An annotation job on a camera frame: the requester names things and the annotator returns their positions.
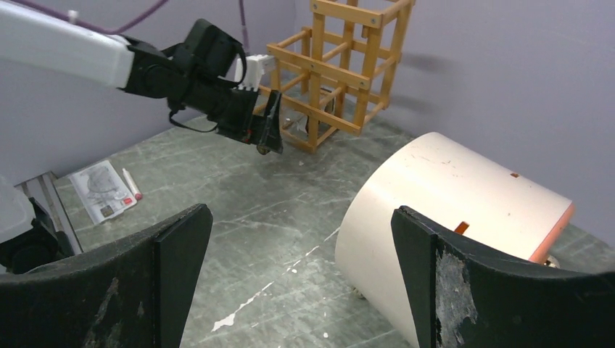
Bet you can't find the clear square whisky bottle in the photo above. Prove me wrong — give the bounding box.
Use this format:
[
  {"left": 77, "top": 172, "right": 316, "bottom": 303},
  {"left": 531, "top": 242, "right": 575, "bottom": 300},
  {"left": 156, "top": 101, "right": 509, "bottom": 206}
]
[{"left": 281, "top": 106, "right": 308, "bottom": 140}]

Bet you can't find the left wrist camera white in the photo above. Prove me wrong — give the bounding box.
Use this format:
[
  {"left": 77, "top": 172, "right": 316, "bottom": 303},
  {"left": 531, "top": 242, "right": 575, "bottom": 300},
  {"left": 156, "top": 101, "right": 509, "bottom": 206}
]
[{"left": 234, "top": 54, "right": 275, "bottom": 91}]

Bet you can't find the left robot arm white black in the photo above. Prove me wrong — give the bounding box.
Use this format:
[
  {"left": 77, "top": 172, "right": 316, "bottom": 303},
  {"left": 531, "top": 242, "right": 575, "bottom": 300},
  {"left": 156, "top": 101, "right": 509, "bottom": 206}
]
[{"left": 1, "top": 1, "right": 284, "bottom": 154}]

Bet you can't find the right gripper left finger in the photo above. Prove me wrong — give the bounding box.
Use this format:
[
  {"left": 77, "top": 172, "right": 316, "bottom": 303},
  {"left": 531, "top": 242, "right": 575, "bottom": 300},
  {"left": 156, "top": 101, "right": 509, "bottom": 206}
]
[{"left": 1, "top": 204, "right": 213, "bottom": 347}]

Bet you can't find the cream cylindrical drum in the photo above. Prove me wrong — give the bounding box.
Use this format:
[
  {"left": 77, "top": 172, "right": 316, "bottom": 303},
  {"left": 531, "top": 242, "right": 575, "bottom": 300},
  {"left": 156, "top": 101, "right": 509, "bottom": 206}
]
[{"left": 335, "top": 132, "right": 575, "bottom": 347}]

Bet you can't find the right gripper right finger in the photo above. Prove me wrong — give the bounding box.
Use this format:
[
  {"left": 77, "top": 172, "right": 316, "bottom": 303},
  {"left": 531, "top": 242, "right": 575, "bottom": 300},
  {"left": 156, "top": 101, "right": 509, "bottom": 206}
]
[{"left": 391, "top": 206, "right": 614, "bottom": 347}]

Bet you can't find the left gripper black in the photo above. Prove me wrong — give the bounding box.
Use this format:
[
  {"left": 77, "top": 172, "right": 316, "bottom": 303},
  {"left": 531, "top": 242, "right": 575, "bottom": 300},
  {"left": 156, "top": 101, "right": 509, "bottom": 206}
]
[{"left": 207, "top": 89, "right": 284, "bottom": 155}]

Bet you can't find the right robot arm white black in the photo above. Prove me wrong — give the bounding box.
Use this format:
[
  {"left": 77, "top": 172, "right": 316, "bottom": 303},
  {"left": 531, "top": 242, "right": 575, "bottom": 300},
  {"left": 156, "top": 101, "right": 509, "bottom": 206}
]
[{"left": 1, "top": 184, "right": 614, "bottom": 347}]

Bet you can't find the white paper card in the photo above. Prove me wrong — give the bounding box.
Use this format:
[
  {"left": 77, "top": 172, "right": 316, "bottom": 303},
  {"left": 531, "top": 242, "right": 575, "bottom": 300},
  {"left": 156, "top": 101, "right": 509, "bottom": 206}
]
[{"left": 68, "top": 159, "right": 138, "bottom": 225}]

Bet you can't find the white marker pen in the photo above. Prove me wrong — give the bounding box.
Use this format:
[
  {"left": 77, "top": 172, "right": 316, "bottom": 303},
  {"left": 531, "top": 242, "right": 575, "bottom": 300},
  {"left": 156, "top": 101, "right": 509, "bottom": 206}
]
[{"left": 122, "top": 168, "right": 143, "bottom": 201}]

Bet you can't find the wooden hexagonal wine rack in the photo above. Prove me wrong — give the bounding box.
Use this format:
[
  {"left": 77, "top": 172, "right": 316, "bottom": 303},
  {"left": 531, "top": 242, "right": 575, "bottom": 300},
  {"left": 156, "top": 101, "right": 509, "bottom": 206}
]
[{"left": 260, "top": 0, "right": 416, "bottom": 153}]

